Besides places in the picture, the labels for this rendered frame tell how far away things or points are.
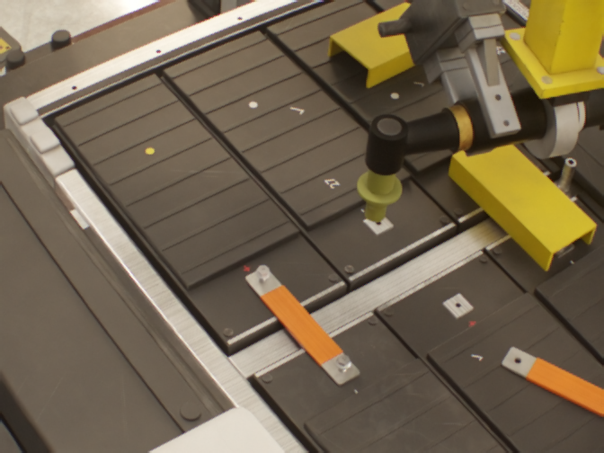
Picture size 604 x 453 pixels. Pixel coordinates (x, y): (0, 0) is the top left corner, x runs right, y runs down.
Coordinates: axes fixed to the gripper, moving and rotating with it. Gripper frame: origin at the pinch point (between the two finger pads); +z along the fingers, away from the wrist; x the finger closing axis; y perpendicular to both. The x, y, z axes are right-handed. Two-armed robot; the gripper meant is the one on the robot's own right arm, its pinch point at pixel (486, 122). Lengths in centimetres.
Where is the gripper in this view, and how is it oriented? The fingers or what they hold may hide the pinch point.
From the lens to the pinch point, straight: 117.3
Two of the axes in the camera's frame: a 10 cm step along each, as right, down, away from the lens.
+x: 2.5, -2.1, -9.4
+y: -9.3, 2.2, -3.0
